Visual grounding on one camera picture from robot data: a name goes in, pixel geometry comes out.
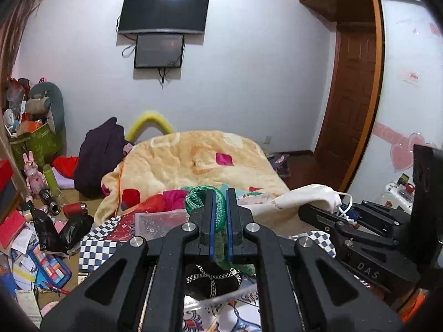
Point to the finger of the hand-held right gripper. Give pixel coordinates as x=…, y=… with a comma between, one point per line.
x=313, y=214
x=377, y=211

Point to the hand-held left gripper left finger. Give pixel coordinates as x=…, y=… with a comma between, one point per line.
x=211, y=223

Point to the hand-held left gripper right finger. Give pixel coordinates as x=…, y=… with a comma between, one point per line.
x=229, y=223

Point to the cream cloth bag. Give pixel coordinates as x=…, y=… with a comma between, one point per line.
x=304, y=197

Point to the white bedside box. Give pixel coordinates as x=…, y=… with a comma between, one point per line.
x=398, y=192

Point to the magenta cloth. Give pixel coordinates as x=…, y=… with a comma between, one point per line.
x=174, y=199

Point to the clear plastic box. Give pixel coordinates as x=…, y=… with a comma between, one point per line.
x=159, y=223

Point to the purple bag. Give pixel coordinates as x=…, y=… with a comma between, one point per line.
x=281, y=164

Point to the red cloth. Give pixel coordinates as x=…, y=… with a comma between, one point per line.
x=154, y=204

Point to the cream patterned fleece blanket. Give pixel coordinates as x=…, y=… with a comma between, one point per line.
x=193, y=159

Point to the cartoon printed sheet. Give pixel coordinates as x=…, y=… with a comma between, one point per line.
x=221, y=314

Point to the white wardrobe door pink hearts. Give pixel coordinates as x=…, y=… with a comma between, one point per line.
x=405, y=86

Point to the brown wooden door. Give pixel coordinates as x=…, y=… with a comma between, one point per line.
x=349, y=100

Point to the blue white checkered cloth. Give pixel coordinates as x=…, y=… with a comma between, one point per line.
x=98, y=245

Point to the yellow plush arch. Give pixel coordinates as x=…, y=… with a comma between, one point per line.
x=148, y=121

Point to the dark purple garment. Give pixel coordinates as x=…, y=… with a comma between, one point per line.
x=98, y=155

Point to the red thermos flask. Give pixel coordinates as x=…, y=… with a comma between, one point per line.
x=74, y=208

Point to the black plastic bag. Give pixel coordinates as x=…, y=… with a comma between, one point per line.
x=60, y=231

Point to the red fabric heap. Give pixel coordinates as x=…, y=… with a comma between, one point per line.
x=65, y=166

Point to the black cylinder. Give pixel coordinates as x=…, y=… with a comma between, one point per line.
x=48, y=201

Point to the green bottle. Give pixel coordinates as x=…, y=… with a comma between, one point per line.
x=52, y=179

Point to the colourful checked pencil case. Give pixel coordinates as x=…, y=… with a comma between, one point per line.
x=50, y=266

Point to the pink rabbit figure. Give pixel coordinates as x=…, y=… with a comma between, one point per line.
x=33, y=176

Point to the pile of papers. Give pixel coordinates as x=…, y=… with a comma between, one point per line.
x=20, y=249

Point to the green storage bag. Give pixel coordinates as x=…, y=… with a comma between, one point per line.
x=34, y=143

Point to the grey plush toy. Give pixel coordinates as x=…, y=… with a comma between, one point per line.
x=48, y=100

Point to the red box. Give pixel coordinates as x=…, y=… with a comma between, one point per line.
x=6, y=179

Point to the brown curtain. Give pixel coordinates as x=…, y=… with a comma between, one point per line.
x=15, y=24

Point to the small black wall monitor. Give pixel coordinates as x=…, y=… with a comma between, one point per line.
x=159, y=51

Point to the black wall television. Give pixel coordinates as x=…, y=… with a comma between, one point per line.
x=162, y=11

